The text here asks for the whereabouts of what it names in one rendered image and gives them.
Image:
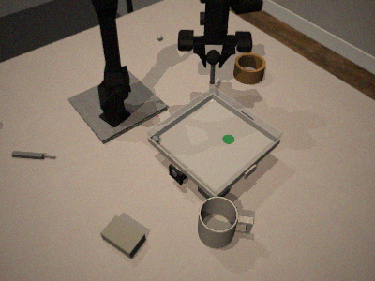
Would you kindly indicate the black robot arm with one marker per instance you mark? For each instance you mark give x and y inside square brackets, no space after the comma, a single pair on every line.
[115,86]

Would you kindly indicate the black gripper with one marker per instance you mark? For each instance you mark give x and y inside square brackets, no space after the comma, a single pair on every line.
[214,34]

